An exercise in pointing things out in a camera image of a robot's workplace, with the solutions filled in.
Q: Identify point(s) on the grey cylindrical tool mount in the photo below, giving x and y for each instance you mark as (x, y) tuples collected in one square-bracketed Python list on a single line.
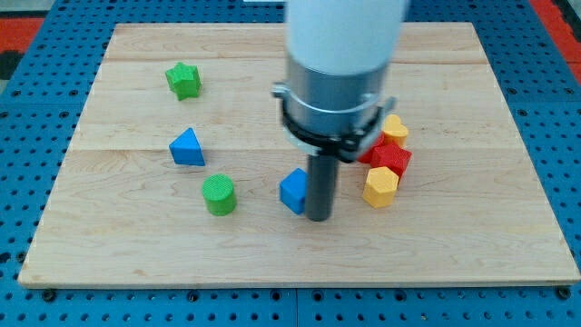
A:
[(338, 115)]

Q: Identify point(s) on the yellow heart block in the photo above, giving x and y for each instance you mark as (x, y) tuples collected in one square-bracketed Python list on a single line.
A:
[(394, 131)]

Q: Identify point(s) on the green cylinder block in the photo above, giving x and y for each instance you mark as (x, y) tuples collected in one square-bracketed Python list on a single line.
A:
[(219, 194)]

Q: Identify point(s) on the blue cube block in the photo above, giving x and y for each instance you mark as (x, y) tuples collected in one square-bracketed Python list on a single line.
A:
[(293, 191)]

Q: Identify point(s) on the red star block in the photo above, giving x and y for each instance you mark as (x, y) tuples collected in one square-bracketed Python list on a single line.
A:
[(391, 156)]

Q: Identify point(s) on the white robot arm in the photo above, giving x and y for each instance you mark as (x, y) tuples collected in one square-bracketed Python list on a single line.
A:
[(345, 36)]

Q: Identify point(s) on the yellow hexagon block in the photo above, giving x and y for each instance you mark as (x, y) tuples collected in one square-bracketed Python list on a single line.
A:
[(380, 187)]

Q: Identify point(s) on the blue triangle block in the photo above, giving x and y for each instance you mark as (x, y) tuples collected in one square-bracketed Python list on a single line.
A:
[(186, 149)]

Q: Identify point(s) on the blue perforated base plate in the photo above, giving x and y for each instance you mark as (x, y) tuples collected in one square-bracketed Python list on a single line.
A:
[(44, 98)]

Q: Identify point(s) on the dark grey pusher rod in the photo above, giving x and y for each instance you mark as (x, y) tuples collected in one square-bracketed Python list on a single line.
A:
[(321, 185)]

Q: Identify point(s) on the wooden board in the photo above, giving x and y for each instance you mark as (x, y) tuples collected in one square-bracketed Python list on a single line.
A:
[(469, 211)]

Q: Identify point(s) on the green star block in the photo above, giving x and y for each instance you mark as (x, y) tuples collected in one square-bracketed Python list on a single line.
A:
[(184, 80)]

